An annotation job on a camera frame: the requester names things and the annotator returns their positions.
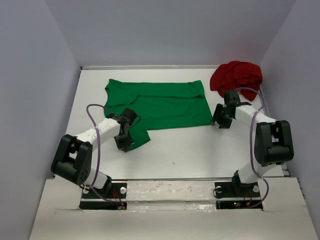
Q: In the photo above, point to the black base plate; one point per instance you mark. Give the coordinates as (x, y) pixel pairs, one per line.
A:
(114, 200)
(228, 197)

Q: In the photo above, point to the red t shirt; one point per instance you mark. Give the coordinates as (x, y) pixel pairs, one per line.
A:
(237, 74)

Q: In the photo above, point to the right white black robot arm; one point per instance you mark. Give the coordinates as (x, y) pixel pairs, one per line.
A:
(270, 145)

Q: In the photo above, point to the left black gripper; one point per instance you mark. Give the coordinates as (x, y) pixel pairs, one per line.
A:
(124, 146)

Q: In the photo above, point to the green t shirt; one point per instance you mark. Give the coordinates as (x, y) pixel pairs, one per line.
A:
(160, 105)

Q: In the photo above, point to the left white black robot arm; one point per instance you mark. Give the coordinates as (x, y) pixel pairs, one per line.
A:
(77, 158)

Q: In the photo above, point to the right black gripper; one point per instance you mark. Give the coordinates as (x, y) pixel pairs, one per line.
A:
(223, 124)

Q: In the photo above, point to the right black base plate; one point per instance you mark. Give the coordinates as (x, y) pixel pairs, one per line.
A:
(228, 197)

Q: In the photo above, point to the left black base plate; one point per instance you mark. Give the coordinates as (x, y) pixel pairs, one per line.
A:
(114, 200)

